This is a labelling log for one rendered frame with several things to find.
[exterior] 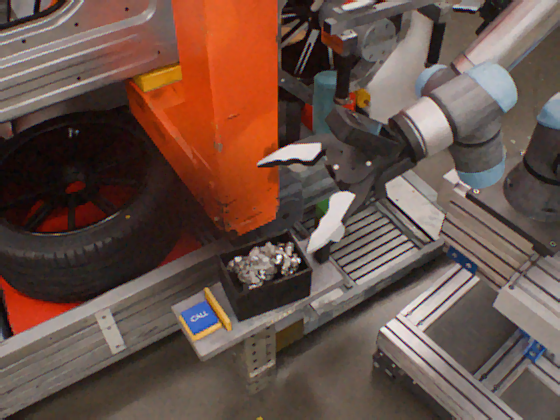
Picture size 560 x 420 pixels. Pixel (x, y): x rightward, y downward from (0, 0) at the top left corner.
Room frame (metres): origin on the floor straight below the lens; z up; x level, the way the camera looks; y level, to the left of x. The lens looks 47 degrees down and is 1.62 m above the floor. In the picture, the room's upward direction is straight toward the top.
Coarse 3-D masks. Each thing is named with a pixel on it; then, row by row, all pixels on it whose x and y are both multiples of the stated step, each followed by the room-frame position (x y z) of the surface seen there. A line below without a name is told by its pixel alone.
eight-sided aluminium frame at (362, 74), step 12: (408, 12) 1.63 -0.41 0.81; (396, 24) 1.63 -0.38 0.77; (408, 24) 1.63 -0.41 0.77; (396, 36) 1.61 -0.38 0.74; (360, 60) 1.60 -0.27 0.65; (384, 60) 1.59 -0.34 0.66; (360, 72) 1.57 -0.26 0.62; (372, 72) 1.57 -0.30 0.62; (288, 84) 1.38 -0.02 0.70; (300, 84) 1.40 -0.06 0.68; (312, 84) 1.50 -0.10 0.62; (360, 84) 1.53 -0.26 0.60; (300, 96) 1.40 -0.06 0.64; (312, 96) 1.42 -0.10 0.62
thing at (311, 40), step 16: (304, 0) 1.55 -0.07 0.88; (384, 0) 1.70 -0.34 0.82; (288, 16) 1.50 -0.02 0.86; (304, 16) 1.54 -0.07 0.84; (288, 32) 1.52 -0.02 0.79; (320, 32) 1.79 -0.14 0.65; (288, 48) 1.74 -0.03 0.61; (304, 48) 1.54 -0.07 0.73; (320, 48) 1.72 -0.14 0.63; (288, 64) 1.61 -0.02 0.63; (304, 64) 1.54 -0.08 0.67; (320, 64) 1.63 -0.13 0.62; (336, 64) 1.62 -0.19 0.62; (304, 80) 1.52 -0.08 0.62
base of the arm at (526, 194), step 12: (516, 168) 0.82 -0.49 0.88; (528, 168) 0.78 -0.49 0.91; (504, 180) 0.83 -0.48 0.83; (516, 180) 0.79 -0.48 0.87; (528, 180) 0.77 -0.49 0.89; (540, 180) 0.75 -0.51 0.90; (552, 180) 0.74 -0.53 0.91; (504, 192) 0.80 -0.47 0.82; (516, 192) 0.77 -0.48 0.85; (528, 192) 0.76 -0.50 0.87; (540, 192) 0.74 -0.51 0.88; (552, 192) 0.74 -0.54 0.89; (516, 204) 0.76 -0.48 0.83; (528, 204) 0.74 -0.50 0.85; (540, 204) 0.73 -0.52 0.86; (552, 204) 0.74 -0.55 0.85; (528, 216) 0.73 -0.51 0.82; (540, 216) 0.73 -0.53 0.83; (552, 216) 0.72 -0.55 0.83
